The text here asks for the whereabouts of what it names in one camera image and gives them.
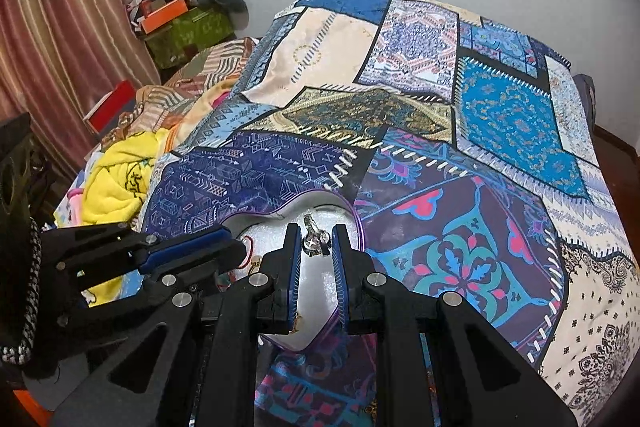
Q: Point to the striped brown curtain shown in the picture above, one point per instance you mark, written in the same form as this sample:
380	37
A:
60	17

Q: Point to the green patterned box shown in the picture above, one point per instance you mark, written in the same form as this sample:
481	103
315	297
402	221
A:
187	34

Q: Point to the patchwork printed blanket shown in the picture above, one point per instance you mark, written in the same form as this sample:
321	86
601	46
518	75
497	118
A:
425	132

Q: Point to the white heart-shaped jewelry box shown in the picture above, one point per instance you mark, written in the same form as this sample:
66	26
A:
315	292

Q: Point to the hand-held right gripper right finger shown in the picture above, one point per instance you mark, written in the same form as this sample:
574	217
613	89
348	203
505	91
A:
339	279

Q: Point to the red box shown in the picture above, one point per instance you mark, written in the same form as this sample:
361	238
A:
107	106

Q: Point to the yellow cloth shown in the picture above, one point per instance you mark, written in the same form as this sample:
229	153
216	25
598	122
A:
117	187

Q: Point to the orange box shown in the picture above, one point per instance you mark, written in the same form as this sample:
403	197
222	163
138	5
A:
162	16

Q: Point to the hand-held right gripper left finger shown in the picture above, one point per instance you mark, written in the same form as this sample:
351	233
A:
292	279

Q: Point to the brown patterned cloth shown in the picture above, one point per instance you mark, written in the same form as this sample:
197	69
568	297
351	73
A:
200	77

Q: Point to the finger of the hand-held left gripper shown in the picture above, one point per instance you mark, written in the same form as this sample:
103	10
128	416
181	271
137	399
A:
210	259
186	245

